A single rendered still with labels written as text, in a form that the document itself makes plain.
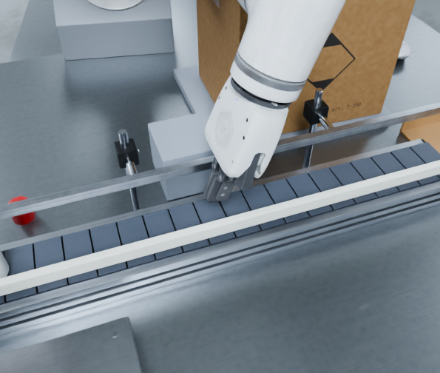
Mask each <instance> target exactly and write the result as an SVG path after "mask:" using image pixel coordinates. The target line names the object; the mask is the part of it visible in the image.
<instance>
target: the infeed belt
mask: <svg viewBox="0 0 440 373"><path fill-rule="evenodd" d="M439 160H440V153H439V152H438V151H437V150H436V149H434V148H433V147H432V146H431V145H430V144H429V143H428V142H426V143H423V144H417V145H414V146H411V147H405V148H402V149H397V150H394V151H391V152H386V153H382V154H379V155H374V156H371V157H367V158H363V159H359V160H356V161H351V162H347V163H344V164H339V165H336V166H333V167H329V168H324V169H319V170H316V171H313V172H309V173H305V174H301V175H296V176H293V177H290V178H286V179H285V178H284V179H281V180H278V181H273V182H270V183H267V184H264V186H263V185H262V184H261V185H258V186H253V187H251V188H250V189H242V190H241V192H240V190H238V191H235V192H231V194H230V196H229V199H228V200H227V201H207V199H203V200H200V201H195V202H193V204H194V206H193V204H192V203H188V204H184V205H180V206H175V207H172V208H169V213H168V210H167V209H163V210H160V211H157V212H152V213H149V214H145V215H143V218H142V215H140V216H137V217H133V218H128V219H126V220H122V221H117V224H118V226H116V223H115V222H114V223H110V224H105V225H102V226H97V227H94V228H91V229H90V232H91V234H90V233H89V230H88V229H85V230H82V231H79V232H74V233H70V234H67V235H62V238H63V241H62V239H61V236H59V237H56V238H51V239H47V240H44V241H39V242H36V243H34V248H33V244H32V243H31V244H27V245H24V246H19V247H16V248H12V249H8V250H5V251H4V258H5V259H6V261H7V262H8V264H9V265H10V276H11V275H16V274H19V273H22V272H27V271H30V270H33V269H38V268H41V267H44V266H49V265H52V264H55V263H60V262H63V261H68V260H71V259H74V258H79V257H82V256H85V255H90V254H93V253H96V252H101V251H104V250H107V249H112V248H115V247H118V246H123V245H126V244H129V243H134V242H137V241H142V240H145V239H148V238H153V237H156V236H159V235H164V234H167V233H170V232H175V231H178V230H182V229H186V228H189V227H193V226H197V225H201V224H205V223H208V222H212V221H216V220H220V219H222V218H227V217H231V216H233V215H239V214H241V213H244V212H250V211H252V210H256V209H260V208H263V207H267V206H271V205H275V204H279V203H282V202H286V201H290V200H294V199H297V198H301V197H305V196H308V195H313V194H316V193H318V192H324V191H327V190H330V189H335V188H337V187H343V186H346V185H348V184H354V183H356V182H360V181H365V180H367V179H371V178H375V177H379V176H382V175H386V174H390V173H393V172H398V171H401V170H404V169H409V168H412V167H417V166H420V165H423V164H428V163H431V162H434V161H439ZM437 181H440V174H438V175H434V176H430V177H428V178H423V179H420V180H417V181H412V182H410V183H406V184H402V185H398V186H394V187H391V188H388V189H383V190H380V191H377V192H372V193H370V194H367V195H362V196H359V197H356V198H351V199H348V200H345V201H340V202H337V203H335V204H330V205H327V206H322V207H319V208H316V209H311V210H308V211H305V212H301V213H297V214H295V215H290V216H287V217H284V218H279V219H276V220H273V221H269V222H265V223H262V224H257V225H255V226H250V227H247V228H244V229H239V230H236V231H233V232H229V233H226V234H222V235H218V236H215V237H212V238H207V239H204V240H201V241H196V242H194V243H189V244H186V245H182V246H178V247H175V248H172V249H167V250H164V251H162V252H156V253H154V254H151V255H146V256H143V257H140V258H136V259H132V260H129V261H124V262H122V263H117V264H114V265H111V266H106V267H103V268H100V269H96V270H92V271H89V272H85V273H82V274H79V275H74V276H71V277H68V278H63V279H60V280H56V281H53V282H49V283H45V284H42V285H39V286H34V287H31V288H29V289H23V290H21V291H17V292H13V293H10V294H7V295H2V296H0V305H2V304H5V303H9V302H12V301H15V300H20V299H22V298H28V297H30V296H33V295H38V294H41V293H44V292H48V291H51V290H54V289H59V288H62V287H65V286H69V285H73V284H75V283H80V282H83V281H86V280H91V279H93V278H98V277H101V276H104V275H108V274H112V273H115V272H119V271H122V270H125V269H130V268H132V267H136V266H140V265H144V264H146V263H151V262H154V261H159V260H161V259H164V258H169V257H172V256H175V255H179V254H183V253H185V252H190V251H193V250H196V249H201V248H203V247H207V246H211V245H214V244H217V243H222V242H225V241H230V240H232V239H235V238H240V237H242V236H246V235H250V234H254V233H256V232H261V231H264V230H267V229H271V228H274V227H277V226H282V225H285V224H289V223H293V222H295V221H300V220H303V219H306V218H311V217H314V216H317V215H321V214H324V213H327V212H332V211H335V210H338V209H342V208H345V207H348V206H353V205H356V204H360V203H364V202H366V201H371V200H374V199H377V198H381V197H385V196H387V195H392V194H395V193H398V192H403V191H405V190H409V189H413V188H416V187H421V186H424V185H427V184H431V183H434V182H437ZM241 193H242V194H241ZM143 219H144V220H143Z"/></svg>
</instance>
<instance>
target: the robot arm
mask: <svg viewBox="0 0 440 373"><path fill-rule="evenodd" d="M87 1H88V2H89V3H91V4H93V5H95V6H96V7H99V8H101V9H103V10H109V11H122V10H128V9H131V8H133V7H135V6H137V5H139V4H140V3H141V2H142V1H144V0H87ZM237 1H238V2H239V4H240V5H241V7H242V8H243V9H244V10H245V11H246V13H247V14H248V21H247V25H246V29H245V32H244V34H243V37H242V40H241V42H240V46H239V48H238V50H237V54H236V56H235V58H234V61H233V64H232V66H231V69H230V72H231V75H230V76H229V78H228V80H227V82H226V83H225V85H224V87H223V88H222V90H221V92H220V94H219V96H218V98H217V101H216V103H215V105H214V108H213V110H212V112H211V115H210V116H209V119H208V122H207V125H206V128H205V136H206V140H207V141H208V143H209V146H210V147H211V150H212V152H213V153H214V160H213V162H212V169H213V170H214V171H211V175H210V176H209V179H208V182H207V184H206V187H205V189H204V191H203V192H204V195H206V199H207V201H227V200H228V199H229V196H230V194H231V191H232V190H233V188H234V185H236V186H237V187H238V188H239V189H250V188H251V184H252V181H253V179H254V177H255V178H259V177H260V176H261V175H262V174H263V173H264V171H265V169H266V167H267V166H268V164H269V161H270V160H271V157H272V155H273V154H274V151H275V149H276V146H277V143H278V141H279V139H280V136H281V133H282V129H283V127H284V124H285V120H286V117H287V114H288V107H289V106H290V105H291V102H294V101H296V100H297V99H298V97H299V94H300V93H301V91H302V88H303V87H304V85H305V82H306V81H307V79H308V77H309V75H310V73H311V71H312V69H313V67H314V65H315V63H316V61H317V59H318V57H319V54H320V52H321V50H322V48H323V46H324V44H325V42H326V40H327V38H328V36H329V34H330V32H331V30H332V28H333V26H334V24H335V22H336V20H337V18H338V16H339V14H340V12H341V10H342V8H343V6H344V4H345V2H346V0H237Z"/></svg>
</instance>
